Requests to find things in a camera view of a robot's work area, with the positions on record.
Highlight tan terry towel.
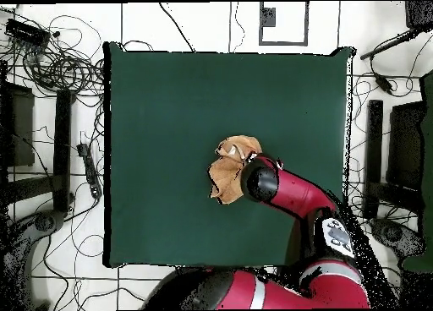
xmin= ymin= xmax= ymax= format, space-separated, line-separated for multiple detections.
xmin=206 ymin=134 xmax=264 ymax=206

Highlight dark green table cloth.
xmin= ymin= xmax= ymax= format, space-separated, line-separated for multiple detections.
xmin=102 ymin=41 xmax=356 ymax=270

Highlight black stand bar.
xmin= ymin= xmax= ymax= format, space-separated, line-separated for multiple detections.
xmin=52 ymin=88 xmax=77 ymax=213
xmin=363 ymin=99 xmax=385 ymax=220

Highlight small black power adapter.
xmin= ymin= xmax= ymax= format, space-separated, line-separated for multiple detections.
xmin=374 ymin=72 xmax=396 ymax=96

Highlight black panel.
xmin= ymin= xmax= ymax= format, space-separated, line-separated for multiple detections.
xmin=386 ymin=100 xmax=428 ymax=192
xmin=0 ymin=82 xmax=36 ymax=168

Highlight grey round stand base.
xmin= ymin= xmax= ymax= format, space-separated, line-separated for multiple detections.
xmin=370 ymin=216 xmax=425 ymax=259
xmin=0 ymin=209 xmax=67 ymax=310

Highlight green cloth sheet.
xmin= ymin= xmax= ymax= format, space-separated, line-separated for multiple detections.
xmin=401 ymin=68 xmax=433 ymax=274

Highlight black rod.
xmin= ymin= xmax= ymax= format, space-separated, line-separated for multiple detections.
xmin=359 ymin=27 xmax=422 ymax=61

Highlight black power strip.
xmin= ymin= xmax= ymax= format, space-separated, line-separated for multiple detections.
xmin=76 ymin=142 xmax=103 ymax=200

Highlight black box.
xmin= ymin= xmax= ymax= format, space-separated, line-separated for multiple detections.
xmin=404 ymin=0 xmax=433 ymax=32

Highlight grey square floor frame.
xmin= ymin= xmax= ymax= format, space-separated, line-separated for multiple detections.
xmin=258 ymin=1 xmax=310 ymax=47

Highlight tangled black cables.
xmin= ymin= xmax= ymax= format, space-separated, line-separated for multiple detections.
xmin=0 ymin=6 xmax=106 ymax=99

